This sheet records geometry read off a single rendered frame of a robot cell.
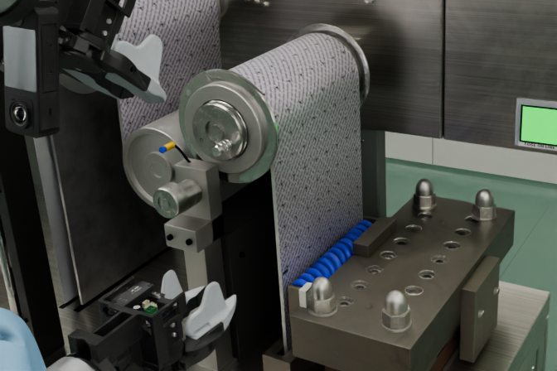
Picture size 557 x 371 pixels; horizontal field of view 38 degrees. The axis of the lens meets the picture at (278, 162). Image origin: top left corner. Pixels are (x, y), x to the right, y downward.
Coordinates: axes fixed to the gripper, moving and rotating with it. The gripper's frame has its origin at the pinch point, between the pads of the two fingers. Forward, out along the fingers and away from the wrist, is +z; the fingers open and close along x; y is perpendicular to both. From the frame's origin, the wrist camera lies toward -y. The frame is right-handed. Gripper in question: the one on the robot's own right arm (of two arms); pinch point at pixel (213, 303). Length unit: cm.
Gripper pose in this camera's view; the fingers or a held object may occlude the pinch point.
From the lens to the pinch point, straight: 94.8
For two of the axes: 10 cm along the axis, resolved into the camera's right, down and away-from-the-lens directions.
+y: -0.6, -9.2, -3.8
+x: -8.5, -1.5, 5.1
